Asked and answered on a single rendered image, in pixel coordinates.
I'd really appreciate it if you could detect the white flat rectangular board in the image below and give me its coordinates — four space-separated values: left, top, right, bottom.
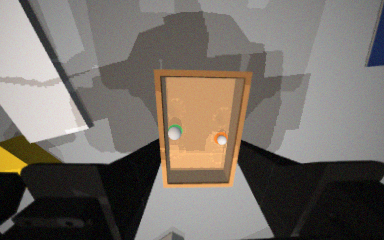
0 0 94 143

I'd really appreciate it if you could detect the yellow rectangular block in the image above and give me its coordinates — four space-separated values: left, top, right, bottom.
0 135 62 175

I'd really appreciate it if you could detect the wooden ball-in-hole puzzle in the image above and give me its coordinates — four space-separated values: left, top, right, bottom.
154 69 253 188

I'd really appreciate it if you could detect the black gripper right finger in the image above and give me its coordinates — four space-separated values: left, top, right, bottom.
237 140 384 238

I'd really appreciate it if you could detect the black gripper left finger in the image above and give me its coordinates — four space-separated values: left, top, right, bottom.
20 138 161 240

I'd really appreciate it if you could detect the white rectangular block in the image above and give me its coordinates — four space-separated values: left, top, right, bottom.
161 232 184 240

